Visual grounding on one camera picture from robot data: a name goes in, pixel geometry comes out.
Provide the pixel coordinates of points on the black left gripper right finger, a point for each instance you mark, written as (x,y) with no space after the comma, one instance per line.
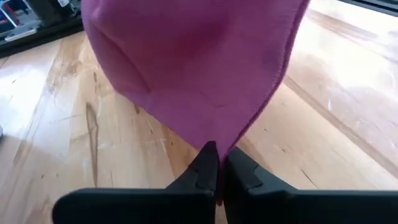
(311,208)

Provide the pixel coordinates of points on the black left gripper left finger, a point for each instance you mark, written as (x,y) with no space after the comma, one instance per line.
(140,205)

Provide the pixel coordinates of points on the purple cloth towel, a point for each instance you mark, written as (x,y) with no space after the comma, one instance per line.
(186,77)

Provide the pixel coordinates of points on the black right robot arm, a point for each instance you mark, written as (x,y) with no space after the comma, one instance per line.
(49,12)

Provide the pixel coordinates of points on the grey metal mounting plate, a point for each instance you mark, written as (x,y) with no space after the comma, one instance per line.
(21,35)

